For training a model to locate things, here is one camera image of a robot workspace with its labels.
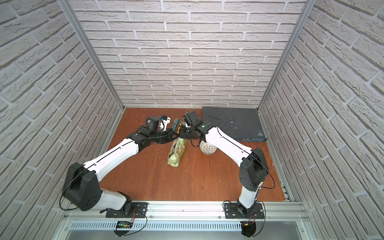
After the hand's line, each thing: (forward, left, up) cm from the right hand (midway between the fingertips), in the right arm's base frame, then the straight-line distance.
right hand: (175, 136), depth 80 cm
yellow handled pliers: (-1, -3, +8) cm, 9 cm away
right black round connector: (-42, -34, -20) cm, 58 cm away
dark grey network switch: (+18, -46, -15) cm, 52 cm away
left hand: (+3, -2, +1) cm, 4 cm away
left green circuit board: (-37, +27, -21) cm, 50 cm away
